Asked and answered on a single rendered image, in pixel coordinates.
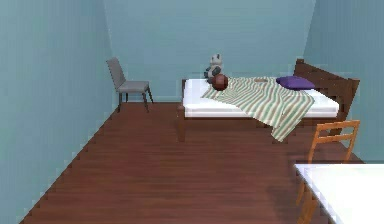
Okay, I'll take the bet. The brown wooden bed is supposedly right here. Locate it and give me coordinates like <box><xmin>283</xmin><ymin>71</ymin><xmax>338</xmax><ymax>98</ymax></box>
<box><xmin>176</xmin><ymin>58</ymin><xmax>361</xmax><ymax>143</ymax></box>

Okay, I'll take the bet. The brown ball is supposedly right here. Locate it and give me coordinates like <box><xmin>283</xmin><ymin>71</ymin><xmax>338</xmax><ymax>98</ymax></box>
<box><xmin>211</xmin><ymin>73</ymin><xmax>230</xmax><ymax>92</ymax></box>

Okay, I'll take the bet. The grey white plush toy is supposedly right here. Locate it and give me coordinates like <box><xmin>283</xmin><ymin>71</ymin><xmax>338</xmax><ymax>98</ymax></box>
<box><xmin>204</xmin><ymin>53</ymin><xmax>223</xmax><ymax>84</ymax></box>

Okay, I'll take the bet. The grey chair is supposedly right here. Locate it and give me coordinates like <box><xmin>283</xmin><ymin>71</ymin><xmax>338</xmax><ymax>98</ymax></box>
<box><xmin>106</xmin><ymin>56</ymin><xmax>155</xmax><ymax>114</ymax></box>

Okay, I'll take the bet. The green striped blanket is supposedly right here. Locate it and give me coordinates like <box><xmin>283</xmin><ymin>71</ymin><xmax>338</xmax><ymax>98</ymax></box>
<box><xmin>201</xmin><ymin>76</ymin><xmax>316</xmax><ymax>143</ymax></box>

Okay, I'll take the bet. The purple pillow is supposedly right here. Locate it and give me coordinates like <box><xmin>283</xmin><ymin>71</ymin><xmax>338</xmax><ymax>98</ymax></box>
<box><xmin>275</xmin><ymin>75</ymin><xmax>316</xmax><ymax>91</ymax></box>

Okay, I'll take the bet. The orange wooden chair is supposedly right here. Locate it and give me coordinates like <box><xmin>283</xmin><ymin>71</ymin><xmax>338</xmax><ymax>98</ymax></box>
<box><xmin>295</xmin><ymin>119</ymin><xmax>361</xmax><ymax>224</ymax></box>

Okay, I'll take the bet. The white table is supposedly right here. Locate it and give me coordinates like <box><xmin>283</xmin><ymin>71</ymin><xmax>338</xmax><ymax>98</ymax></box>
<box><xmin>293</xmin><ymin>162</ymin><xmax>384</xmax><ymax>224</ymax></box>

